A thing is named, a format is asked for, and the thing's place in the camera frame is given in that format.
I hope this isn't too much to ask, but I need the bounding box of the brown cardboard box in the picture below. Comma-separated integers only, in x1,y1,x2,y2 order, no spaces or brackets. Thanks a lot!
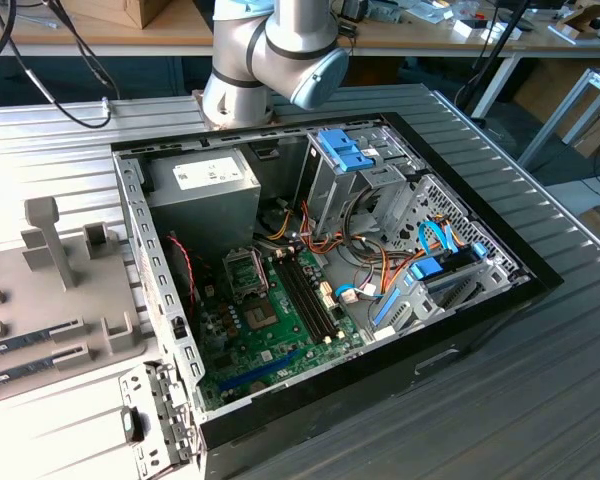
62,0,174,30

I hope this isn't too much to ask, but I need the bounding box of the aluminium profile frame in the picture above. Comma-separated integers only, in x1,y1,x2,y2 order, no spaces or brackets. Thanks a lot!
517,67,600,169

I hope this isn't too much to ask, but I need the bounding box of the long wooden desk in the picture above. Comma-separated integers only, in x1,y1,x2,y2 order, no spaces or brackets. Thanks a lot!
0,0,600,57

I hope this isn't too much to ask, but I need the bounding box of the red twisted fan wire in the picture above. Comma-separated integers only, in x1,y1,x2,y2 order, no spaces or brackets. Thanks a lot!
165,230,204,307

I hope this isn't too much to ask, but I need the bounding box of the blue flat data wire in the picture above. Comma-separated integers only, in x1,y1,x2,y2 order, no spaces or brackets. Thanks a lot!
417,221,465,257

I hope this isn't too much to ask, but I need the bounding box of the blue plastic drive latch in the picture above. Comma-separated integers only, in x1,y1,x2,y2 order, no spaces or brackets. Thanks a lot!
316,128,362,157
338,151,377,173

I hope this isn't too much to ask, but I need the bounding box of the cable with white plug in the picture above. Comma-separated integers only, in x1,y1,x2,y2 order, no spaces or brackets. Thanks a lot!
0,0,114,130

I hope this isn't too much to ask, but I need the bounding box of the perforated silver drive cage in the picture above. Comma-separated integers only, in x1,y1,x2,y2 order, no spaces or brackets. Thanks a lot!
367,173,534,344

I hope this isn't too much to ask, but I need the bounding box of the blue carrier rail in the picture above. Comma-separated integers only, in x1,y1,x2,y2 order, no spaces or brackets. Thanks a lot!
373,288,402,330

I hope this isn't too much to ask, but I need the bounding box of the blue expansion slot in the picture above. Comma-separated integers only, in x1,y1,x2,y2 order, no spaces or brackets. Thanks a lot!
217,348,302,395

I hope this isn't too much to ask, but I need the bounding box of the silver disk bay cage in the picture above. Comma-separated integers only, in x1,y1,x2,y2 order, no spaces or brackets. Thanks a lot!
293,125,426,241

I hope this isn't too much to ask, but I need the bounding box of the black blue case latch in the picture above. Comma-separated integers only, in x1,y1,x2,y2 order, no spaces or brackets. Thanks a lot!
121,406,146,442

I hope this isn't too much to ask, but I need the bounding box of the white plug with blue wire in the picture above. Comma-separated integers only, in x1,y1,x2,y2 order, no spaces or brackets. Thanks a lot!
333,283,361,305

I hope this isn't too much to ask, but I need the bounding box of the hard disk in blue carrier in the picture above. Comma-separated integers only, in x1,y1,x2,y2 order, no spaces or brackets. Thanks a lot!
408,248,484,301

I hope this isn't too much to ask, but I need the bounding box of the black stand pole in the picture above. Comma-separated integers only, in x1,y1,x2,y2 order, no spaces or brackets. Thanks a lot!
454,0,531,121

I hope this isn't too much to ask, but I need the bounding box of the black PC case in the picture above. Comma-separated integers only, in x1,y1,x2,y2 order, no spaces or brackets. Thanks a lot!
110,112,565,480

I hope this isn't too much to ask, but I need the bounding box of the dark RAM stick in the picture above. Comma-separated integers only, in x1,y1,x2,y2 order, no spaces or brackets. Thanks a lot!
0,358,59,392
0,327,56,360

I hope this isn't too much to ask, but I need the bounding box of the grey parts rack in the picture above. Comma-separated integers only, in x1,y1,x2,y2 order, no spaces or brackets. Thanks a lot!
0,197,149,406

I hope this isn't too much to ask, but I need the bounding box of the black case fan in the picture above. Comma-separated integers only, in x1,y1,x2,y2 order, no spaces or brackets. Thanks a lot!
165,234,204,314

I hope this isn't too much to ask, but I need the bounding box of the grey power supply unit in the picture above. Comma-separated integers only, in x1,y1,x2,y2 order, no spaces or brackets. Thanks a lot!
142,148,262,251

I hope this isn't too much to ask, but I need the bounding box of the black RAM slot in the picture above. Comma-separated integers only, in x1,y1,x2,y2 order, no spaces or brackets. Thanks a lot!
273,255,331,344
284,252,342,340

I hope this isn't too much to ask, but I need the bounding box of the open cardboard box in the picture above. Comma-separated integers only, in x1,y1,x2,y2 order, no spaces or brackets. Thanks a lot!
554,2,600,45

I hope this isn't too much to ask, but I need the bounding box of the green motherboard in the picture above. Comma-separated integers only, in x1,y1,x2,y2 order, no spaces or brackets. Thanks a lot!
195,244,367,412

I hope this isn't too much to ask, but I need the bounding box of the CPU socket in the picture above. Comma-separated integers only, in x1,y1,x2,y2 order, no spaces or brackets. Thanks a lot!
246,297,280,332

